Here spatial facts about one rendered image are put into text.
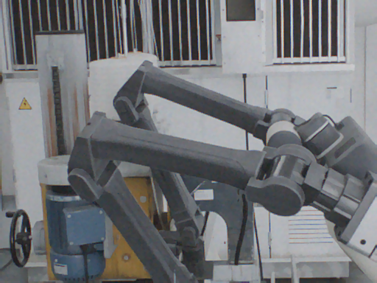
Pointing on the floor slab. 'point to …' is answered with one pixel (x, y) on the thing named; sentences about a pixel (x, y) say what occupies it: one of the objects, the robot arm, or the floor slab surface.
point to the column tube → (76, 99)
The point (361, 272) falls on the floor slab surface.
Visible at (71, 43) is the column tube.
